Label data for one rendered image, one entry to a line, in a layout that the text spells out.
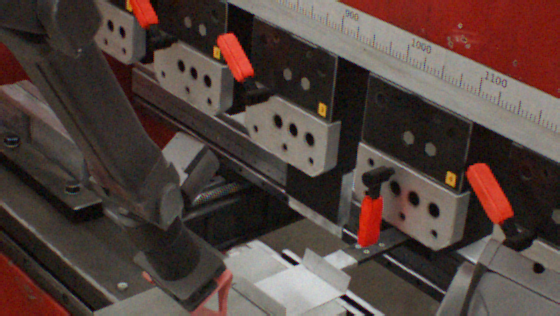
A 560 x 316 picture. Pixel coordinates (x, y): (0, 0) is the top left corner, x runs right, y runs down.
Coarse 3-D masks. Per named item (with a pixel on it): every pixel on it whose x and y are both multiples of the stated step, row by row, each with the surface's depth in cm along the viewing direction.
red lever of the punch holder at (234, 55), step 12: (228, 36) 135; (228, 48) 134; (240, 48) 134; (228, 60) 134; (240, 60) 134; (240, 72) 133; (252, 72) 134; (252, 84) 134; (252, 96) 132; (264, 96) 133
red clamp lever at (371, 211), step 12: (384, 168) 121; (372, 180) 120; (384, 180) 121; (372, 192) 121; (372, 204) 121; (360, 216) 123; (372, 216) 122; (360, 228) 124; (372, 228) 123; (360, 240) 124; (372, 240) 124
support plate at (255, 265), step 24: (240, 264) 147; (264, 264) 147; (240, 288) 142; (96, 312) 135; (120, 312) 136; (144, 312) 136; (168, 312) 136; (240, 312) 137; (312, 312) 139; (336, 312) 139
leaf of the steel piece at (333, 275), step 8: (304, 256) 148; (312, 256) 147; (320, 256) 146; (304, 264) 148; (312, 264) 147; (320, 264) 146; (328, 264) 145; (320, 272) 146; (328, 272) 145; (336, 272) 144; (328, 280) 145; (336, 280) 144; (344, 280) 143; (344, 288) 143
